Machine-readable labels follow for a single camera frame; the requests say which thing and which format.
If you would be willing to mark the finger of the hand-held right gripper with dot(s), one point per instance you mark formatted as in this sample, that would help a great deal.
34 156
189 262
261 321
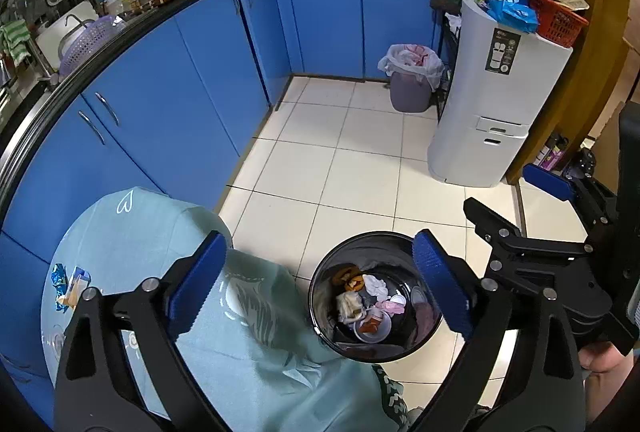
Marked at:
547 182
495 227

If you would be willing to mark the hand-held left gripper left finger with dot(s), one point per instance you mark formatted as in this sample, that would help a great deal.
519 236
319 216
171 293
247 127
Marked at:
197 282

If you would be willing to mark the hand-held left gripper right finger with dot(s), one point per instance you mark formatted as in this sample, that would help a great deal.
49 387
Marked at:
442 282

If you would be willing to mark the black round trash bin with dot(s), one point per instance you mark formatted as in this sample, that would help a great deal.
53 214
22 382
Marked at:
375 302

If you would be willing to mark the person's right hand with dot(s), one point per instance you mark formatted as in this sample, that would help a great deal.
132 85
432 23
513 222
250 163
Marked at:
602 367

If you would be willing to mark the clear plastic cup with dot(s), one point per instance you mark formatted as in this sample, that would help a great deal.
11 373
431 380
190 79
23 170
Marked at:
417 296

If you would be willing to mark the pink crumpled wrapper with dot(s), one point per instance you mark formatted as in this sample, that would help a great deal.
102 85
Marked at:
392 307

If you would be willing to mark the white crumpled tissue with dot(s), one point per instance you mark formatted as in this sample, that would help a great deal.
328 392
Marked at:
375 284

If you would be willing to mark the round table with teal cloth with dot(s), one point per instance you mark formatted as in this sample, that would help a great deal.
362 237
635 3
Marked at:
260 337

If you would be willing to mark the white tall appliance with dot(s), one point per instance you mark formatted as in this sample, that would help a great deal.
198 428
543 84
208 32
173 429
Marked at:
495 107

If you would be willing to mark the beige crumpled packet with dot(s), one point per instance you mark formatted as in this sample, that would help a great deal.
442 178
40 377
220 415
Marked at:
350 304

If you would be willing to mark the blue and tan snack packet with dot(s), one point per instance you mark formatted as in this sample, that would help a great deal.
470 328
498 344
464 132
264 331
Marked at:
74 287

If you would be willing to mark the blue crumpled snack wrapper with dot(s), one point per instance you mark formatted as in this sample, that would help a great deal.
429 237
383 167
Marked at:
59 284

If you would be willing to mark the red plastic basket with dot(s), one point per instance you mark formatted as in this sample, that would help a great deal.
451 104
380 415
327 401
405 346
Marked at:
550 15

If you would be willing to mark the grey bin with white bag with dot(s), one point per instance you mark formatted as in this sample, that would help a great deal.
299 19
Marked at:
412 77

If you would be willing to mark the blue plastic packet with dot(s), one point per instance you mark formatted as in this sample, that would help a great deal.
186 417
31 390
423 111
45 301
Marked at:
505 0

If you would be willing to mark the blue kitchen cabinets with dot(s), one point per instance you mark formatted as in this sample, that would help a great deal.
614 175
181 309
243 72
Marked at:
200 77

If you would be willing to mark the purple plastic colander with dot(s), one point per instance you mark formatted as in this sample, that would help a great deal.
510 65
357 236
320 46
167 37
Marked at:
90 43

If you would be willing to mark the green striped towel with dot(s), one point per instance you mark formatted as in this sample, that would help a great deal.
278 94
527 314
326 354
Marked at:
14 43

